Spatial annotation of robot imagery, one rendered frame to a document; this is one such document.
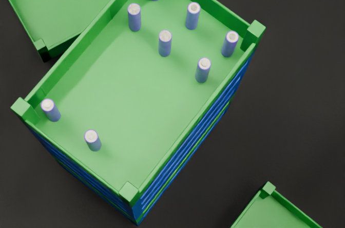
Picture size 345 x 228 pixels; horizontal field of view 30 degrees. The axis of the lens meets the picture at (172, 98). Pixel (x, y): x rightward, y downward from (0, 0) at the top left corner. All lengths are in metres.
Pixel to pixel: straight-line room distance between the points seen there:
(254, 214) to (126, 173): 0.47
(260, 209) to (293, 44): 0.36
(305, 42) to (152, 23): 0.53
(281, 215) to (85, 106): 0.55
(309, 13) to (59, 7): 0.54
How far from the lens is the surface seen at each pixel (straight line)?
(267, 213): 1.32
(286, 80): 1.39
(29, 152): 1.34
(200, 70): 0.88
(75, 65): 0.95
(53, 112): 0.88
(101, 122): 0.92
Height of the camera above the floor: 1.30
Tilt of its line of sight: 75 degrees down
